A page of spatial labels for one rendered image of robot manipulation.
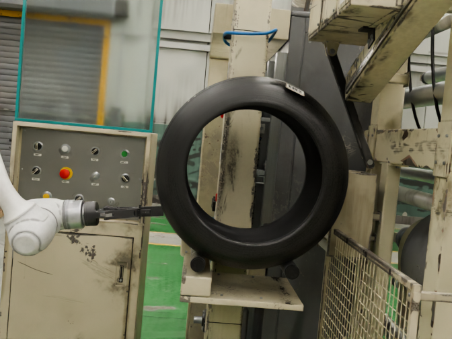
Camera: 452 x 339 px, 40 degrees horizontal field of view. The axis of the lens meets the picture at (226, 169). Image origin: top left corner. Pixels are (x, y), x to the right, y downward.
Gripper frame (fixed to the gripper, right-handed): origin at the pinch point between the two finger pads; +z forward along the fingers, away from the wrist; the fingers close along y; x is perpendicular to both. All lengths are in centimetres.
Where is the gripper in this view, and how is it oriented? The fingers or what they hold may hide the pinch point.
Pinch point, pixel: (151, 211)
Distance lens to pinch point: 192.6
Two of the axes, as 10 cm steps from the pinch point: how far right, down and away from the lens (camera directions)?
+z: 10.0, -0.4, 0.4
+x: 0.3, 10.0, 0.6
